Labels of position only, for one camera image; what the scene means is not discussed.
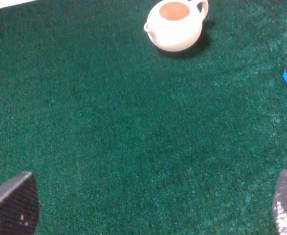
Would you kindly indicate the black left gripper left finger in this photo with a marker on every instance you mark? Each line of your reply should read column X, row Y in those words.
column 19, row 205

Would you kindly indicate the cream ceramic teapot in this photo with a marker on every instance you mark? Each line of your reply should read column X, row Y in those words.
column 175, row 25

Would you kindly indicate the green velvet table cloth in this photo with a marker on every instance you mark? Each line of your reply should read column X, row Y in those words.
column 125, row 139

